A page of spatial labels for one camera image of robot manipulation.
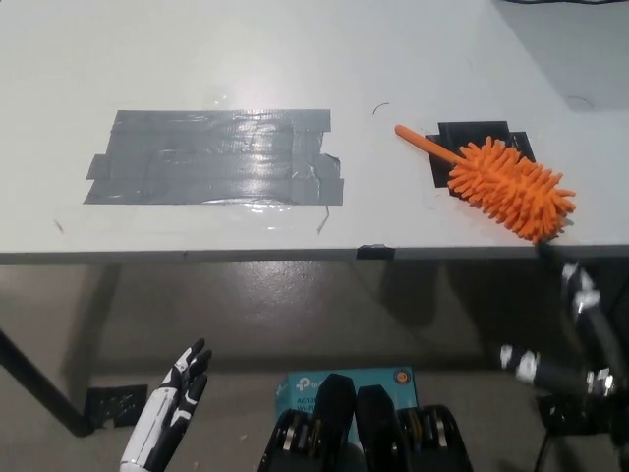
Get grey duct tape patch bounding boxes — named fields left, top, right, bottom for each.
left=83, top=108, right=346, bottom=207

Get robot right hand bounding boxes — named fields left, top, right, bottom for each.
left=498, top=240, right=629, bottom=400

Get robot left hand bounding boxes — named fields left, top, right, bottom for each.
left=120, top=337, right=213, bottom=472

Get small black tape strip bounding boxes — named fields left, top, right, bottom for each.
left=357, top=242, right=397, bottom=262

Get black floor tape patch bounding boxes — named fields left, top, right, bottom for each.
left=85, top=383, right=149, bottom=430
left=535, top=391, right=615, bottom=440

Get teal router box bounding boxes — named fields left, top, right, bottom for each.
left=273, top=366, right=420, bottom=443

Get black table leg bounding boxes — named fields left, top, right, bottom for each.
left=0, top=327, right=95, bottom=438

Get black cable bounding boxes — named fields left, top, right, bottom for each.
left=534, top=431, right=559, bottom=472

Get orange microfiber duster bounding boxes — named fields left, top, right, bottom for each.
left=394, top=124, right=577, bottom=246

